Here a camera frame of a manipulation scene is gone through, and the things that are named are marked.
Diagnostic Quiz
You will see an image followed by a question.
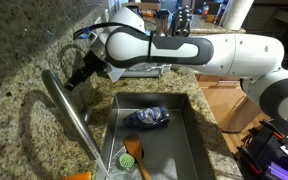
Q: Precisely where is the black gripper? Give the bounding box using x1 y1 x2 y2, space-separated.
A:
63 49 109 92

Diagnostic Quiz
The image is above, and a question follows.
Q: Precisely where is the steel gooseneck tap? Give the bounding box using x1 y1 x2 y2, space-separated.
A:
40 69 102 162

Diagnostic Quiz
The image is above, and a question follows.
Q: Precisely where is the wooden spoon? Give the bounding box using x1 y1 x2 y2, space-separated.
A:
122 133 152 180

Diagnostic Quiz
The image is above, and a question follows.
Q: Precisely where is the green round scrubber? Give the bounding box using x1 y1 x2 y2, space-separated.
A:
117 152 136 171

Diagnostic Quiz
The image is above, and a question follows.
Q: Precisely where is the orange sponge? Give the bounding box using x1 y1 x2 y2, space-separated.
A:
61 171 92 180

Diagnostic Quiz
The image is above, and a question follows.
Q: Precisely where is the brown cardboard box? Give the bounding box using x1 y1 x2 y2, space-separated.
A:
120 1 162 13

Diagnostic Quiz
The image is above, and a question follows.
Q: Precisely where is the black knife block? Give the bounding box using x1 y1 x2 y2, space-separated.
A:
168 4 194 38

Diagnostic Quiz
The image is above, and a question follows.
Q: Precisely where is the stainless steel sink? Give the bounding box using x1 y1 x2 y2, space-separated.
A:
95 92 216 180

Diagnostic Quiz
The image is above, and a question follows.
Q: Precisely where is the wooden drawer cabinet front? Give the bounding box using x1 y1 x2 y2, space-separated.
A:
195 73 272 155

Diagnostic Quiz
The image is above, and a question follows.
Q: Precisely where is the white paper towel roll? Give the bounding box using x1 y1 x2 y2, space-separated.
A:
218 0 255 31

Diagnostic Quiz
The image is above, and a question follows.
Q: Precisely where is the black equipment cart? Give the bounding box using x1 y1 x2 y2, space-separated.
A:
233 114 288 180

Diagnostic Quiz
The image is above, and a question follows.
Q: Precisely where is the black cable with blue plug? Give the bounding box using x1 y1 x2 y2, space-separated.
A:
72 22 154 63

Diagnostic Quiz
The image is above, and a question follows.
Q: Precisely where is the steel bar drawer handle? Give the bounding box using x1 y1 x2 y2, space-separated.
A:
216 79 243 85

